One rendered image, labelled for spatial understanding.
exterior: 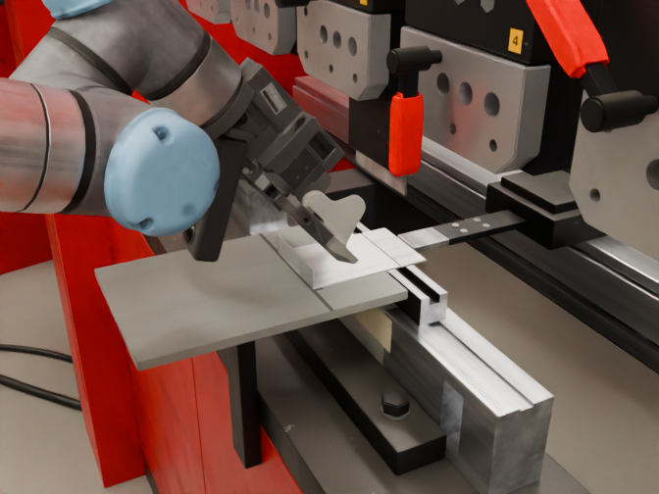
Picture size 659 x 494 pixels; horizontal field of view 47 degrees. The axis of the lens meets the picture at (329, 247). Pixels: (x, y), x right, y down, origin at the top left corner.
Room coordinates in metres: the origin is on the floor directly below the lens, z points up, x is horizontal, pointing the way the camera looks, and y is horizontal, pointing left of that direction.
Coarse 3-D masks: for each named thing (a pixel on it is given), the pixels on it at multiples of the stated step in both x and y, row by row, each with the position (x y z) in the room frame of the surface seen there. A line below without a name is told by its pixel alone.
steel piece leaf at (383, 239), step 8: (368, 232) 0.75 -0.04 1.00; (376, 232) 0.75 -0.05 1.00; (384, 232) 0.75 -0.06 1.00; (376, 240) 0.73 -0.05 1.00; (384, 240) 0.73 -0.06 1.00; (392, 240) 0.73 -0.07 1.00; (400, 240) 0.73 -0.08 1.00; (384, 248) 0.71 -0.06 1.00; (392, 248) 0.71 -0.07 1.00; (400, 248) 0.71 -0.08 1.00; (408, 248) 0.71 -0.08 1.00; (392, 256) 0.69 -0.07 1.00; (400, 256) 0.69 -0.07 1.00; (408, 256) 0.69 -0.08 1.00; (416, 256) 0.69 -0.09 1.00; (400, 264) 0.67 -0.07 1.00; (408, 264) 0.67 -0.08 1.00
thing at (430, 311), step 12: (360, 228) 0.76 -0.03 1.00; (396, 276) 0.65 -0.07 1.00; (408, 276) 0.67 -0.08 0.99; (420, 276) 0.65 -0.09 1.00; (408, 288) 0.63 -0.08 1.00; (420, 288) 0.64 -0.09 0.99; (432, 288) 0.63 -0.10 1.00; (408, 300) 0.63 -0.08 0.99; (420, 300) 0.61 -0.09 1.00; (432, 300) 0.62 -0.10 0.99; (444, 300) 0.62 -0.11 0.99; (408, 312) 0.63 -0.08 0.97; (420, 312) 0.61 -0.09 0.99; (432, 312) 0.61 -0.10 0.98; (444, 312) 0.62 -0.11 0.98; (420, 324) 0.61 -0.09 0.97
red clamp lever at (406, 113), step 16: (400, 48) 0.54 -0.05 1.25; (416, 48) 0.54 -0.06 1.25; (400, 64) 0.53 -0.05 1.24; (416, 64) 0.53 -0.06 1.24; (400, 80) 0.54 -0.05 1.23; (416, 80) 0.54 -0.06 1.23; (400, 96) 0.54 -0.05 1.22; (416, 96) 0.54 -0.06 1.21; (400, 112) 0.53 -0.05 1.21; (416, 112) 0.54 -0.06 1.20; (400, 128) 0.53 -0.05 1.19; (416, 128) 0.54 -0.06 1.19; (400, 144) 0.53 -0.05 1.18; (416, 144) 0.54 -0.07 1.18; (400, 160) 0.53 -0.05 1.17; (416, 160) 0.54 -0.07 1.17
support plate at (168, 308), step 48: (240, 240) 0.73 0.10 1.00; (288, 240) 0.73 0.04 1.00; (144, 288) 0.63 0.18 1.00; (192, 288) 0.63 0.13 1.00; (240, 288) 0.63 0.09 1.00; (288, 288) 0.63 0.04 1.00; (336, 288) 0.63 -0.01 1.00; (384, 288) 0.63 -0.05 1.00; (144, 336) 0.54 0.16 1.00; (192, 336) 0.54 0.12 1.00; (240, 336) 0.55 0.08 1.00
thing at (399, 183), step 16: (352, 112) 0.74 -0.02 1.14; (368, 112) 0.72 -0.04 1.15; (384, 112) 0.69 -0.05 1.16; (352, 128) 0.74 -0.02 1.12; (368, 128) 0.72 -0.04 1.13; (384, 128) 0.69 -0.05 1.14; (352, 144) 0.74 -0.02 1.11; (368, 144) 0.71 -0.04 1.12; (384, 144) 0.69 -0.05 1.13; (368, 160) 0.73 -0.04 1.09; (384, 160) 0.68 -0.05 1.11; (384, 176) 0.70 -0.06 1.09; (400, 176) 0.66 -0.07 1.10; (400, 192) 0.67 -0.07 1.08
